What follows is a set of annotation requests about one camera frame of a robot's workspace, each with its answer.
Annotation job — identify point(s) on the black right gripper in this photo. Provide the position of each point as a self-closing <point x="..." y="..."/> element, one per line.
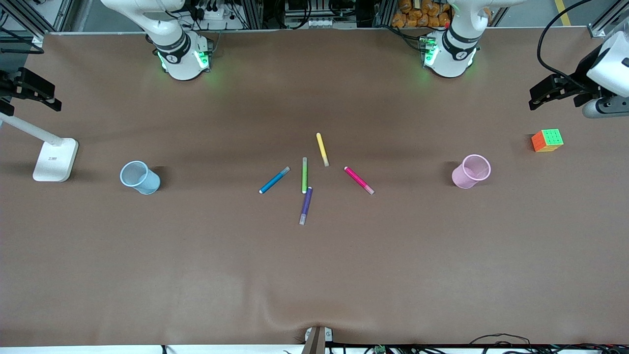
<point x="11" y="83"/>

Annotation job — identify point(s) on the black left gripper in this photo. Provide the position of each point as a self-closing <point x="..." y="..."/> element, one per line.
<point x="586" y="68"/>

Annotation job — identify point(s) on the pink marker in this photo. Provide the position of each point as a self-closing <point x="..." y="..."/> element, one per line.
<point x="358" y="180"/>

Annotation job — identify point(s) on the blue marker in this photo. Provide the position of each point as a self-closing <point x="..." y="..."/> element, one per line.
<point x="274" y="180"/>

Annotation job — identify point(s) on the colourful puzzle cube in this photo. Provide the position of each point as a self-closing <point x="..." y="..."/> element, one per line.
<point x="546" y="141"/>

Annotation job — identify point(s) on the white desk lamp stand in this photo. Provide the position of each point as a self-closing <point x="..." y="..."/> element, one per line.
<point x="55" y="160"/>

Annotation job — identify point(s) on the pink plastic cup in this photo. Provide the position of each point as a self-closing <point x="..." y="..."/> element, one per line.
<point x="467" y="177"/>

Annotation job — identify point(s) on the light blue plastic cup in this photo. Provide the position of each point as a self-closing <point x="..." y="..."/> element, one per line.
<point x="142" y="181"/>

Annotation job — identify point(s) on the orange snack bag pile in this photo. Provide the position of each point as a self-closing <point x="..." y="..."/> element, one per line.
<point x="420" y="14"/>

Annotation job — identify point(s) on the white power strip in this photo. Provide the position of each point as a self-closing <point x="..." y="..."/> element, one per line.
<point x="218" y="13"/>

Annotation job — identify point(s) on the yellow marker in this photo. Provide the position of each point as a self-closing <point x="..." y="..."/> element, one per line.
<point x="322" y="149"/>

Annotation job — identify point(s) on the green marker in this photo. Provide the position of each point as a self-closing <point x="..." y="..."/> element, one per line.
<point x="304" y="175"/>

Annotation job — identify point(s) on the purple marker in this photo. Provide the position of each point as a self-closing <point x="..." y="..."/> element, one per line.
<point x="306" y="205"/>

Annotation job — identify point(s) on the metal table clamp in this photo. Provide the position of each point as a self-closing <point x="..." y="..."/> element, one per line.
<point x="317" y="339"/>

